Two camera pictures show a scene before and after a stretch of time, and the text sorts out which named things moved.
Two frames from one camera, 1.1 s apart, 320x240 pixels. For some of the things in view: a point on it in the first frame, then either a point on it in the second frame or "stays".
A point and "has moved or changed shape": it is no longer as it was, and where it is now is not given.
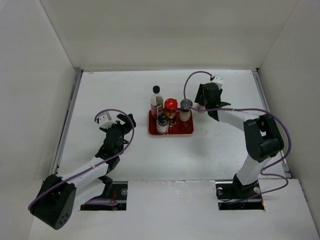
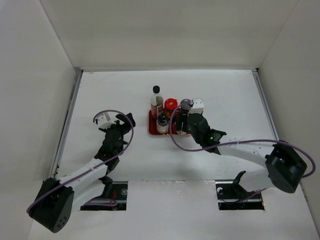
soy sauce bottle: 157,102 stays
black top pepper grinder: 162,123 stays
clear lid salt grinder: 185,104 stays
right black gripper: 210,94 -> 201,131
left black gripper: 127,126 stays
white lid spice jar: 201,108 has moved or changed shape
